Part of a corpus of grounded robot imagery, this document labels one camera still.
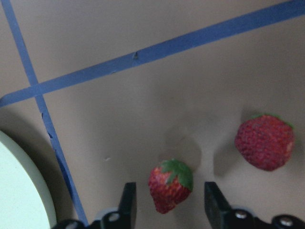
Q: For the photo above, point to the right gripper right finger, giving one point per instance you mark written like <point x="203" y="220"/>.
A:
<point x="222" y="215"/>

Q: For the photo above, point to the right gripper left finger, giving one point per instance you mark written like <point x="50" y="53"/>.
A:
<point x="124" y="215"/>

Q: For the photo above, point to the strawberry with green leaves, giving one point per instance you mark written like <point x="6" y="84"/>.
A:
<point x="170" y="183"/>

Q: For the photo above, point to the round red strawberry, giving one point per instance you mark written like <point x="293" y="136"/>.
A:
<point x="265" y="142"/>

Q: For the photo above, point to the light green plate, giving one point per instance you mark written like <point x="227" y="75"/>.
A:
<point x="25" y="200"/>

